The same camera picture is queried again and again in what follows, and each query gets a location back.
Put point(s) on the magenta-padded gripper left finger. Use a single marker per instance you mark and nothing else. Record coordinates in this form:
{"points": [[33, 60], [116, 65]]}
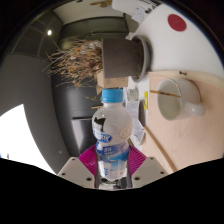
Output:
{"points": [[75, 170]]}

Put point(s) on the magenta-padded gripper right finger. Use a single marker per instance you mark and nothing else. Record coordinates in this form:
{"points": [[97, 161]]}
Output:
{"points": [[149, 170]]}

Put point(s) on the blue-capped milky drink bottle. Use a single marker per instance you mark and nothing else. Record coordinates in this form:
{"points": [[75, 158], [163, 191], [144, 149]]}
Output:
{"points": [[111, 130]]}

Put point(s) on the light wooden board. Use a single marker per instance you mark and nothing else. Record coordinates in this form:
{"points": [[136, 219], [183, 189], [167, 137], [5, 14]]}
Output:
{"points": [[193, 140]]}

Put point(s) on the white ceramic mug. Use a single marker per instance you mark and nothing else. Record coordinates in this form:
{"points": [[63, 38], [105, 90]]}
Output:
{"points": [[170, 108]]}

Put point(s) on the small yellow marker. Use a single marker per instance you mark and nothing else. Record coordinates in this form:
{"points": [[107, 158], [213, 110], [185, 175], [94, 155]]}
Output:
{"points": [[146, 100]]}

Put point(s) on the gold stirring stick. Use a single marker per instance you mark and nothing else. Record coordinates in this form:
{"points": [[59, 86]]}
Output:
{"points": [[165, 93]]}

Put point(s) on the cardboard box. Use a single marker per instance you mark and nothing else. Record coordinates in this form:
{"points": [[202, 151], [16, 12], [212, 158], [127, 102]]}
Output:
{"points": [[113, 81]]}

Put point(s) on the black screw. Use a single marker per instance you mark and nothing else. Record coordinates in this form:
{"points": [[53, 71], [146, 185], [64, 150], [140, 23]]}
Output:
{"points": [[183, 72]]}

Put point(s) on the grey plant saucer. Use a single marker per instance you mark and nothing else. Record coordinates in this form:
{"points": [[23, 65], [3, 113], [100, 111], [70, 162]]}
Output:
{"points": [[146, 56]]}

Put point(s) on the grey potted dried plant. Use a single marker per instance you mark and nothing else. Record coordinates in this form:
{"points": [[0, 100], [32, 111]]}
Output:
{"points": [[121, 56]]}

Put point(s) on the recessed ceiling light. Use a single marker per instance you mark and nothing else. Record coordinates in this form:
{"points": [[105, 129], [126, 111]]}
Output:
{"points": [[49, 32]]}

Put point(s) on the flat round red coaster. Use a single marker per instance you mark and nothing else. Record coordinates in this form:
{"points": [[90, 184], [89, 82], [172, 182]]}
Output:
{"points": [[177, 22]]}

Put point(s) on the stack of papers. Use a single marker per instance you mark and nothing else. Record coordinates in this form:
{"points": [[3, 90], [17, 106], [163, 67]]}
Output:
{"points": [[143, 13]]}

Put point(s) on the white chair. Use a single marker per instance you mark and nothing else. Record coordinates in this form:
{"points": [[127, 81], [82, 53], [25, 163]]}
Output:
{"points": [[123, 5]]}

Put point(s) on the wooden standing figure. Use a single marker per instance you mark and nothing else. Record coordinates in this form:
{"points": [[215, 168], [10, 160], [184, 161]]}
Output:
{"points": [[101, 3]]}

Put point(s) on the black wall screen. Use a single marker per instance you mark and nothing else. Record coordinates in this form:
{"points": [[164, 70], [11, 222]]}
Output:
{"points": [[83, 133]]}

